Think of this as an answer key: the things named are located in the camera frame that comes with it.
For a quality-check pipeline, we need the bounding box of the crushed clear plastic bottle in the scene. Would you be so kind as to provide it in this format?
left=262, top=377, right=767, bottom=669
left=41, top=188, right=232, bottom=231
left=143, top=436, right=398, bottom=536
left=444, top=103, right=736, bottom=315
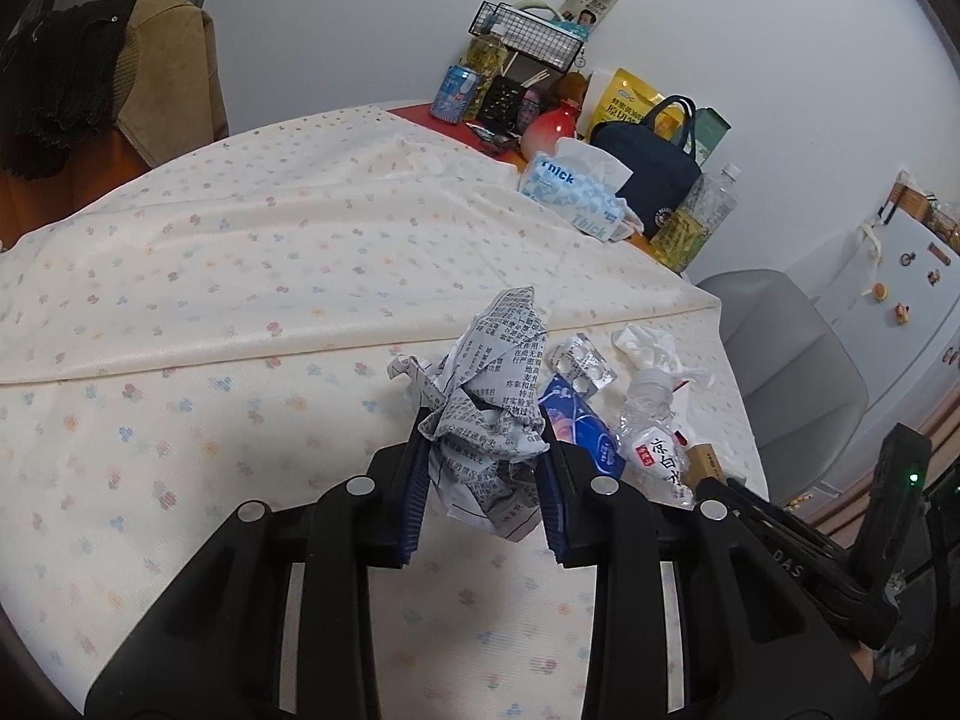
left=615, top=371, right=698, bottom=507

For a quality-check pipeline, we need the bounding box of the brown snack box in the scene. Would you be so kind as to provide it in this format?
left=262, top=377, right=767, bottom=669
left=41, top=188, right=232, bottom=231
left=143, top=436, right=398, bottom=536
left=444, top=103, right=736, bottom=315
left=892, top=172, right=960, bottom=248

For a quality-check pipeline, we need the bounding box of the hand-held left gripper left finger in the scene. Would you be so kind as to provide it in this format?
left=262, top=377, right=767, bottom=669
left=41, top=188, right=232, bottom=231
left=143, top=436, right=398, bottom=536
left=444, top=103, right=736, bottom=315
left=84, top=420, right=436, bottom=720

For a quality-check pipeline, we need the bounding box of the white refrigerator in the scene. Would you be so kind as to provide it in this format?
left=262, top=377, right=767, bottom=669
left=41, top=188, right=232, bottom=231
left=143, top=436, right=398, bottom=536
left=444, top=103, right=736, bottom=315
left=787, top=172, right=960, bottom=466

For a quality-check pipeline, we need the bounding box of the navy handbag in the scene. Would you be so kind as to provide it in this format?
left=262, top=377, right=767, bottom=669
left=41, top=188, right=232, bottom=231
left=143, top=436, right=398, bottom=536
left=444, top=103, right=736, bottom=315
left=589, top=95, right=710, bottom=237

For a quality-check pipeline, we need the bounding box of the blue white tissue pack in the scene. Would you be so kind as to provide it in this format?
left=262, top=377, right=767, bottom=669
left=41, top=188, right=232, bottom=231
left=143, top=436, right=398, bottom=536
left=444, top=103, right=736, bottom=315
left=517, top=136, right=635, bottom=242

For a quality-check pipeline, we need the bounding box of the printed paper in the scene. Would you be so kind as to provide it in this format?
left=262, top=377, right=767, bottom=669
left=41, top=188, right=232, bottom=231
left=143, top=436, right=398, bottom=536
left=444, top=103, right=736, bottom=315
left=386, top=286, right=552, bottom=541

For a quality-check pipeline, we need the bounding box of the white tissue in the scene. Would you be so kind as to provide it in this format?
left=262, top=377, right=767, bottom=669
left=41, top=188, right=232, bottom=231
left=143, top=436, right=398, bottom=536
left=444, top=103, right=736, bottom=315
left=611, top=322, right=710, bottom=391

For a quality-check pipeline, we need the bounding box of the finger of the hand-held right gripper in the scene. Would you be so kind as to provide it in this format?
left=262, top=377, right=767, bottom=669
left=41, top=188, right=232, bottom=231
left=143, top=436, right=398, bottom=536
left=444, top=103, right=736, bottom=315
left=697, top=476, right=901, bottom=650

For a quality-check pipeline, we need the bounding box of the green tall box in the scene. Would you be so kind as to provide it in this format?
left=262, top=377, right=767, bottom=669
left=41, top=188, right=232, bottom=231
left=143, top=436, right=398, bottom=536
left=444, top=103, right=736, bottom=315
left=694, top=106, right=732, bottom=166

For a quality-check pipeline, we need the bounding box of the blue drink can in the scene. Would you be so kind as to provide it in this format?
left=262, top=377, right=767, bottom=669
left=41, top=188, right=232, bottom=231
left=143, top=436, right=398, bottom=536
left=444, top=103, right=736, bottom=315
left=431, top=64, right=481, bottom=125

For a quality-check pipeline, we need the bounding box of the floral cream tablecloth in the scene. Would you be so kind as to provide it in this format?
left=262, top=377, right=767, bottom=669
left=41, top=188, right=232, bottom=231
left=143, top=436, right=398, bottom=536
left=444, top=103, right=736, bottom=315
left=0, top=105, right=773, bottom=720

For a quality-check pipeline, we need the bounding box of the blue foil packet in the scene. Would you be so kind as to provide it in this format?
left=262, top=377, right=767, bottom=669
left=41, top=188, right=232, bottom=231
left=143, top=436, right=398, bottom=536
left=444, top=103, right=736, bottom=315
left=538, top=376, right=627, bottom=477

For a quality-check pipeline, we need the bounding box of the black pen holder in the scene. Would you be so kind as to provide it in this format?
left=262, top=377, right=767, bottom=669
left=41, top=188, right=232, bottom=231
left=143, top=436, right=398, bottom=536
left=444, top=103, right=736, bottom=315
left=476, top=75, right=526, bottom=128

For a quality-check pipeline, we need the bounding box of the plastic bottle with yellow drink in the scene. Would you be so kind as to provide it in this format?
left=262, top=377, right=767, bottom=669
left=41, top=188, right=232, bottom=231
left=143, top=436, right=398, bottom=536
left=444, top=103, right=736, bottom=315
left=649, top=163, right=743, bottom=272

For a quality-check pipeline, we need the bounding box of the yellow snack bag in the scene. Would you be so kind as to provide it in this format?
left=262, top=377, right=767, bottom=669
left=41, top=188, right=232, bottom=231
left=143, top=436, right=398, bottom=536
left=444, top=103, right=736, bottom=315
left=589, top=67, right=665, bottom=136

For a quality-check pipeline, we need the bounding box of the brown corduroy jacket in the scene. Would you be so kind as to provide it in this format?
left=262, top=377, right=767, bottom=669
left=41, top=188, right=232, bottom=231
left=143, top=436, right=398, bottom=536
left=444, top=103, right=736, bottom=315
left=112, top=0, right=230, bottom=166

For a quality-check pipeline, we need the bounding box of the cooking oil bottle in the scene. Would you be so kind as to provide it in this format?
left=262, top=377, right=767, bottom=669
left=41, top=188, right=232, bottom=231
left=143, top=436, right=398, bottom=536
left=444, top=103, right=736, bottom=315
left=463, top=24, right=509, bottom=87

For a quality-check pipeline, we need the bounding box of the black wire basket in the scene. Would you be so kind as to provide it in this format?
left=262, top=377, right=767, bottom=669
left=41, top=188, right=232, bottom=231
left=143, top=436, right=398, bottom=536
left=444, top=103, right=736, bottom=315
left=470, top=1, right=590, bottom=76

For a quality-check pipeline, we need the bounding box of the orange chair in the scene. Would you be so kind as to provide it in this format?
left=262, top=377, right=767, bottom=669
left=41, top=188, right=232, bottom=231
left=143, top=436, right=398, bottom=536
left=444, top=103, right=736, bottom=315
left=0, top=127, right=151, bottom=241

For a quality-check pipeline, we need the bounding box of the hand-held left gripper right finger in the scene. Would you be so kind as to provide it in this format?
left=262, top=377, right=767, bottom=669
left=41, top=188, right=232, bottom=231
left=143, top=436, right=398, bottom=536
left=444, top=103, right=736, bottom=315
left=536, top=435, right=878, bottom=720

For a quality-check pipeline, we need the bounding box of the grey office chair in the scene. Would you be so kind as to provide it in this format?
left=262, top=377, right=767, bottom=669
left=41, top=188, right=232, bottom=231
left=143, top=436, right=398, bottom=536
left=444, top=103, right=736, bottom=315
left=697, top=270, right=871, bottom=507

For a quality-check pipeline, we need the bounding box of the silver pill blister pack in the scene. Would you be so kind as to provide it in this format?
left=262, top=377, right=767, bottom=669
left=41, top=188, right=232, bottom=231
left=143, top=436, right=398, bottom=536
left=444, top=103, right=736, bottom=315
left=551, top=336, right=617, bottom=397

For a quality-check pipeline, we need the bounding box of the small brown cardboard box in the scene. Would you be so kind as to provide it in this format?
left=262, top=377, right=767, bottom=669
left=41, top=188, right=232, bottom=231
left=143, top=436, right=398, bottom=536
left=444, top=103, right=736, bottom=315
left=686, top=444, right=725, bottom=492

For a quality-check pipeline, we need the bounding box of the white mesh bag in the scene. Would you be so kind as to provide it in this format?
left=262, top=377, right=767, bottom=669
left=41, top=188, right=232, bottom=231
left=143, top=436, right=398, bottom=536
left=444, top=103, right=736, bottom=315
left=817, top=214, right=897, bottom=316

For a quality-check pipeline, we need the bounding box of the red round vase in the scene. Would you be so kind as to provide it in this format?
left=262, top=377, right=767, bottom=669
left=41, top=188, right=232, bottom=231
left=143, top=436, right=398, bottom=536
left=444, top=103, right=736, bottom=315
left=521, top=101, right=580, bottom=162

